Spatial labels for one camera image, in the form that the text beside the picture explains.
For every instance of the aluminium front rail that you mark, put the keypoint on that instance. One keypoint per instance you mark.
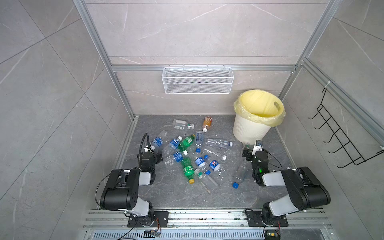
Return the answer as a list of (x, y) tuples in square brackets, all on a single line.
[(198, 224)]

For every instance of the clear bottle white cap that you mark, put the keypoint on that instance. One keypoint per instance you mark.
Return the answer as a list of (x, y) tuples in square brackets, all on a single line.
[(219, 143)]

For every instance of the clear bottle blue cap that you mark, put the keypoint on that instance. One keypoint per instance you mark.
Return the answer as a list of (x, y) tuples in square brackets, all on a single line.
[(241, 173), (199, 140)]

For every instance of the black wire hook rack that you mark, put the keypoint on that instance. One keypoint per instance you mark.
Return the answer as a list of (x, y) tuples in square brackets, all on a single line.
[(355, 157)]

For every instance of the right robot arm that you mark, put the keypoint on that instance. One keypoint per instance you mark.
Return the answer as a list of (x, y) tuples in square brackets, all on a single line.
[(304, 189)]

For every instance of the white plastic waste bin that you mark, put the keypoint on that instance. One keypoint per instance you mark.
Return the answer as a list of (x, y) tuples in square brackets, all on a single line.
[(248, 132)]

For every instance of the white wire mesh basket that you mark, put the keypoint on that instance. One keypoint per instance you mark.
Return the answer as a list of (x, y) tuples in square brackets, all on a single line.
[(197, 80)]

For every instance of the clear bottle green label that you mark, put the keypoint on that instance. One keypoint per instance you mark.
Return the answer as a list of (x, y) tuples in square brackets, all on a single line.
[(182, 125)]

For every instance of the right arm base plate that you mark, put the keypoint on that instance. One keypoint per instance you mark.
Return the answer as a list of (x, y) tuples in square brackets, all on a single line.
[(264, 218)]

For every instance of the amber tea bottle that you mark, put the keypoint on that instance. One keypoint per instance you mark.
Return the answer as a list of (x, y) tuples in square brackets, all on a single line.
[(207, 124)]

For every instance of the blue label bottle white cap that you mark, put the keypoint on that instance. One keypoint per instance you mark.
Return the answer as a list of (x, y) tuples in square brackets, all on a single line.
[(171, 147)]

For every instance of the yellow bin liner bag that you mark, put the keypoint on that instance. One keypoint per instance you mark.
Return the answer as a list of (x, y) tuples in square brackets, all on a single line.
[(260, 107)]

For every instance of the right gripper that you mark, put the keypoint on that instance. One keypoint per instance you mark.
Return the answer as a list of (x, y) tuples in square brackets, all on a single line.
[(249, 152)]

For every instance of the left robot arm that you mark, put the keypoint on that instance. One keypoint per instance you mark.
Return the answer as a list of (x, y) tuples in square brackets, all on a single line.
[(121, 192)]

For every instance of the green Sprite bottle yellow cap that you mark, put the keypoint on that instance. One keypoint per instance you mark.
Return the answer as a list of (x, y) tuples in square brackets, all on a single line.
[(188, 170)]

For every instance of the Pocari blue label bottle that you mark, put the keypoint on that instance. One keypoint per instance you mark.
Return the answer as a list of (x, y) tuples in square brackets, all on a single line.
[(175, 158)]

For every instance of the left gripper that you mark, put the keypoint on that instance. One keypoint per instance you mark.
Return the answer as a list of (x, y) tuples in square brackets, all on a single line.
[(157, 157)]

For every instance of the Pepsi blue label bottle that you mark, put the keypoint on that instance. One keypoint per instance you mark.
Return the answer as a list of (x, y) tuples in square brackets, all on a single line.
[(214, 166)]

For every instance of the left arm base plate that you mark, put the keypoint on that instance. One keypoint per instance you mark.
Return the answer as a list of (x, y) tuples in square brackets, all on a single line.
[(152, 220)]

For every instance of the green bottle upper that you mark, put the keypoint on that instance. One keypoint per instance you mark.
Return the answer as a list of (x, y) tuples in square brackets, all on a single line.
[(186, 142)]

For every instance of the clear crushed bottle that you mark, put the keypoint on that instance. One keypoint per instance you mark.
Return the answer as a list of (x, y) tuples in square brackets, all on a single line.
[(215, 152)]

